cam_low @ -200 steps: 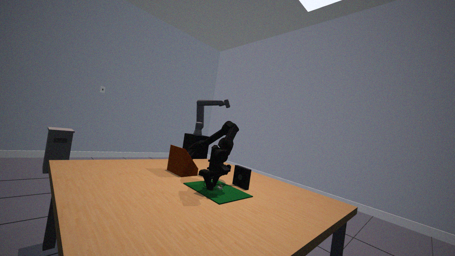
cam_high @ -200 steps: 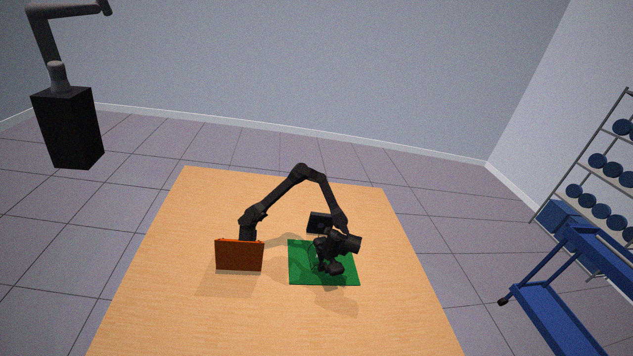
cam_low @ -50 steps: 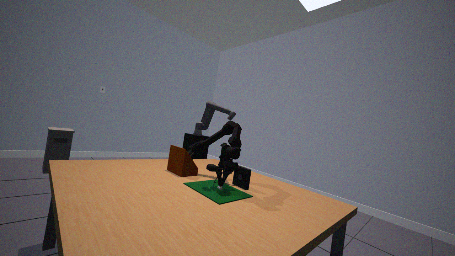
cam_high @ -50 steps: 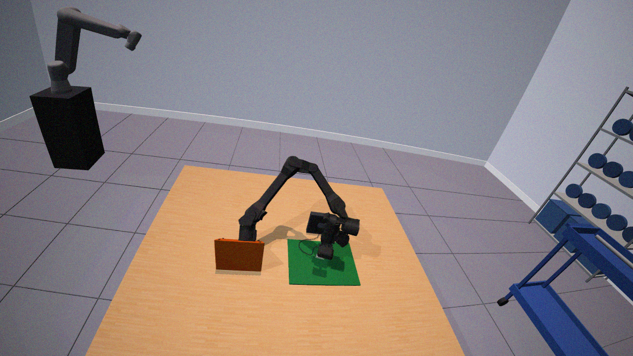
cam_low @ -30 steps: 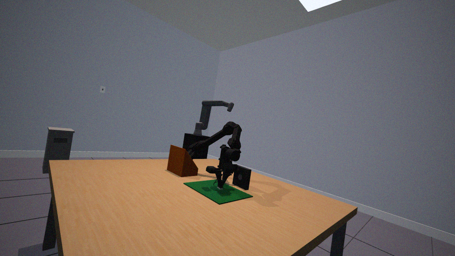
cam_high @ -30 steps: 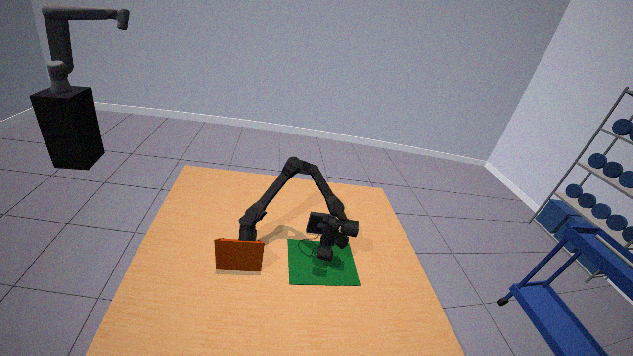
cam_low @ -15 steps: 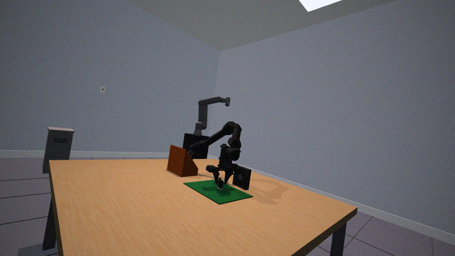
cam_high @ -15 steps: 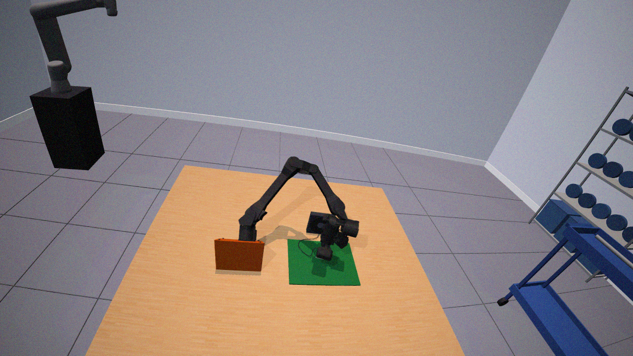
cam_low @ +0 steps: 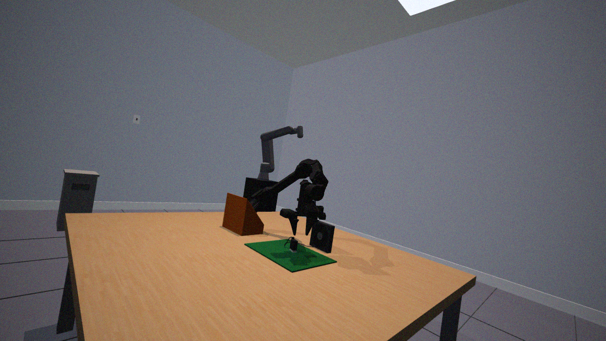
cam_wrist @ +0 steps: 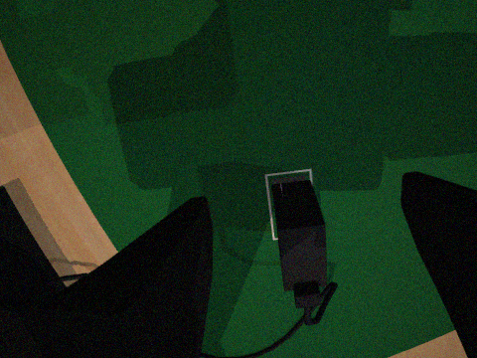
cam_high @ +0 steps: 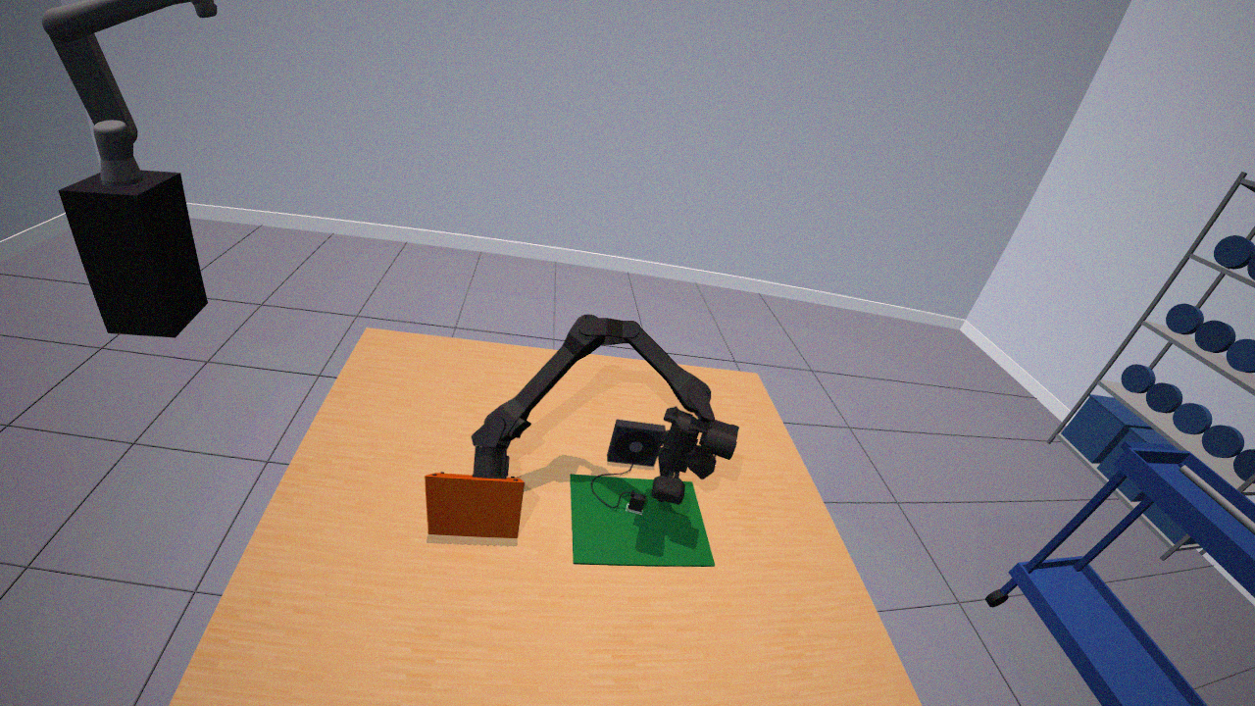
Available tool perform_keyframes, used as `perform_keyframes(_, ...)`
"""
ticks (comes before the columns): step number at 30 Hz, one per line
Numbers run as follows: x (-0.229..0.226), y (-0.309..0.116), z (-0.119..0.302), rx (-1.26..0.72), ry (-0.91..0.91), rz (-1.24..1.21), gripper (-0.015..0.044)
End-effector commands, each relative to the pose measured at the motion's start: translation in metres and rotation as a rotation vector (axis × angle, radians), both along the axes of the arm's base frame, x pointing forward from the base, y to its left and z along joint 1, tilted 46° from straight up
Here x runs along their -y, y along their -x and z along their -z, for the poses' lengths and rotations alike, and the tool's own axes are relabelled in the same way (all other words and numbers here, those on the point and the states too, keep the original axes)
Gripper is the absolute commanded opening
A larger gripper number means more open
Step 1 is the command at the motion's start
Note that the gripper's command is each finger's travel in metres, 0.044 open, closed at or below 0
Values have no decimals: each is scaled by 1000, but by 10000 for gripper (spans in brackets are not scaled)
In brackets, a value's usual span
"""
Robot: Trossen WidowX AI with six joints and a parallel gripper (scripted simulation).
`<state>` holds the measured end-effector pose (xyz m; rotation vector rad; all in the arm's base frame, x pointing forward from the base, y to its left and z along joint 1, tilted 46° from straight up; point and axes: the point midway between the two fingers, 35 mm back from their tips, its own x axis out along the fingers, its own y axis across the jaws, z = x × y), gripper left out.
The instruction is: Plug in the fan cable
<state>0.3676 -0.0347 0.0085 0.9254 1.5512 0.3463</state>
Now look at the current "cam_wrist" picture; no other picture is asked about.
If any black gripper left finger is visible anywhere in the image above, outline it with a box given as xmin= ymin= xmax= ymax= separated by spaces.
xmin=0 ymin=196 xmax=214 ymax=358

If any green circuit board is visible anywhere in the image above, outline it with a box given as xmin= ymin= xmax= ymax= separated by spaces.
xmin=0 ymin=0 xmax=477 ymax=358

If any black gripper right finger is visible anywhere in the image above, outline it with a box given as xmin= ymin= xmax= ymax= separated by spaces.
xmin=400 ymin=171 xmax=477 ymax=358

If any black connector plug with cable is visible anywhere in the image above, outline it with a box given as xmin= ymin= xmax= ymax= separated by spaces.
xmin=200 ymin=180 xmax=338 ymax=358

